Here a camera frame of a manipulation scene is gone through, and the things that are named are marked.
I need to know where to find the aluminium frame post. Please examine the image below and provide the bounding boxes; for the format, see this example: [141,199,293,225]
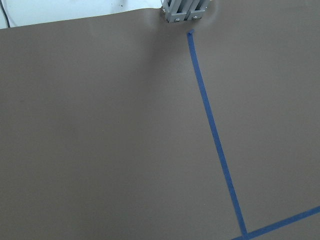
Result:
[161,0,211,23]

